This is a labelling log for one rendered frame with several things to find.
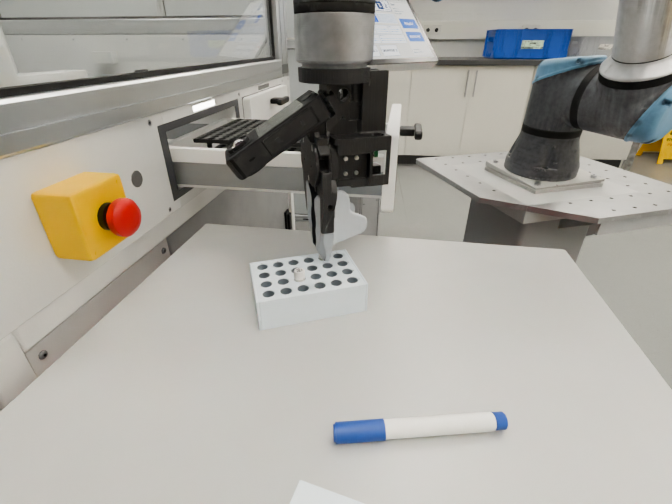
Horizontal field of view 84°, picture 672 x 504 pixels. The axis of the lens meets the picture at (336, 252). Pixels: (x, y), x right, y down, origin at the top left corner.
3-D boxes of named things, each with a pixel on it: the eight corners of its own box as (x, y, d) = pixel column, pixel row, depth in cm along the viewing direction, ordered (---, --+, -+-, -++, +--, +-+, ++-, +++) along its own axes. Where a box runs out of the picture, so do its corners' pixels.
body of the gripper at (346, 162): (389, 191, 41) (398, 68, 35) (312, 200, 38) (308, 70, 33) (364, 171, 47) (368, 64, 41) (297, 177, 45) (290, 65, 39)
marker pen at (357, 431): (497, 418, 31) (501, 405, 30) (506, 435, 30) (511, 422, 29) (332, 430, 30) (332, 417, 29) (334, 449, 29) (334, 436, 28)
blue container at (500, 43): (547, 57, 348) (554, 30, 337) (567, 59, 312) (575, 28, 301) (480, 57, 352) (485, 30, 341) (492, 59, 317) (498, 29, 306)
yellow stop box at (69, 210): (143, 232, 44) (126, 172, 40) (99, 264, 37) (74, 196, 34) (103, 229, 44) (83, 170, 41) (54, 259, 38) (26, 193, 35)
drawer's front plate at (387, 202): (397, 159, 78) (401, 103, 73) (392, 214, 53) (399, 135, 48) (388, 158, 79) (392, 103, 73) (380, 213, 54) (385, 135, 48)
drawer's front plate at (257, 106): (289, 125, 110) (287, 84, 105) (255, 149, 85) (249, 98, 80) (283, 125, 110) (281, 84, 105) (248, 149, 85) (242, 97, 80)
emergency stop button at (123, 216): (149, 227, 41) (139, 192, 39) (125, 244, 38) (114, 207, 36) (124, 225, 42) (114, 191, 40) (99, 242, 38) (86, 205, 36)
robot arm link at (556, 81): (545, 115, 87) (564, 49, 79) (604, 128, 77) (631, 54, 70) (509, 122, 82) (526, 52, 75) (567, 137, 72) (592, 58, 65)
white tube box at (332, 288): (345, 273, 51) (345, 248, 49) (367, 310, 44) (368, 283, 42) (252, 288, 48) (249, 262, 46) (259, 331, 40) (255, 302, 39)
